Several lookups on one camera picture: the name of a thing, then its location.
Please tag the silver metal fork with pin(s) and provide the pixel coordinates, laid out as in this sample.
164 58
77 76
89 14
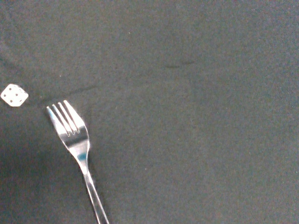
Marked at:
74 135

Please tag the black tablecloth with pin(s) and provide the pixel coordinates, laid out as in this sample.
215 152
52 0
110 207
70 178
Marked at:
192 107

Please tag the small white die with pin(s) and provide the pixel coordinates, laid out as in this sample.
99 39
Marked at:
14 95

